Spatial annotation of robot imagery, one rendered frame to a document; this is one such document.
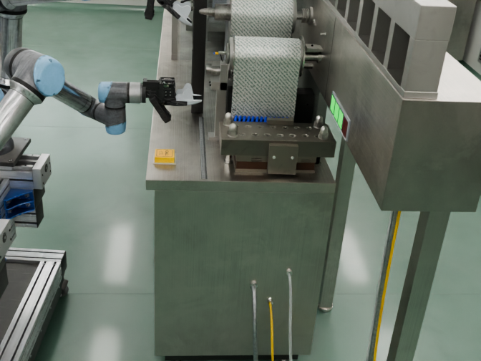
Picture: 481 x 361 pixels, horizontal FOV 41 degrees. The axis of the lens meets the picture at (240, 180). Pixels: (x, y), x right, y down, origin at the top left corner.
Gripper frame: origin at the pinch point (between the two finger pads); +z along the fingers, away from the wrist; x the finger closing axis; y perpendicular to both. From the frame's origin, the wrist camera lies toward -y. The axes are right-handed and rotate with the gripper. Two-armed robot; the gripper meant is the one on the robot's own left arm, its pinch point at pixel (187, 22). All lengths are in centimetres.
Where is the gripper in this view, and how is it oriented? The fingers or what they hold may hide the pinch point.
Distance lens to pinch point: 236.3
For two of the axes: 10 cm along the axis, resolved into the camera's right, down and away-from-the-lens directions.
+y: 6.9, -6.6, -3.0
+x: -0.8, -4.8, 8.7
